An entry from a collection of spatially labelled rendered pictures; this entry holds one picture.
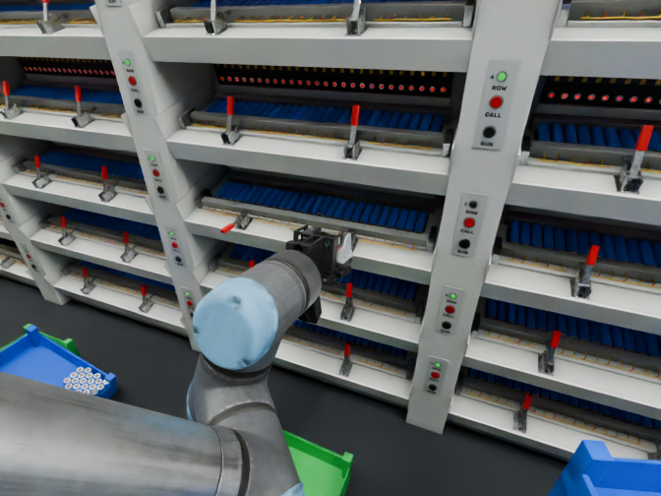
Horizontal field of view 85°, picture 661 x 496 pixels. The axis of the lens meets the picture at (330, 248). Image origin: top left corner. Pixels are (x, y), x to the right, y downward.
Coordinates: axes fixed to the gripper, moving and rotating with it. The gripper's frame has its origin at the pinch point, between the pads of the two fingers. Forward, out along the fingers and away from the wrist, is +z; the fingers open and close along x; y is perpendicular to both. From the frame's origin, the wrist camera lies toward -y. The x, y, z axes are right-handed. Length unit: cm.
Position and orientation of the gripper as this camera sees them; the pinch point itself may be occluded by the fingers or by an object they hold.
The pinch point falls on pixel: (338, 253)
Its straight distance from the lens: 71.7
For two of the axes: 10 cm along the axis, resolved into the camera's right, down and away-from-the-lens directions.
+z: 3.5, -2.7, 9.0
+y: 0.9, -9.4, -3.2
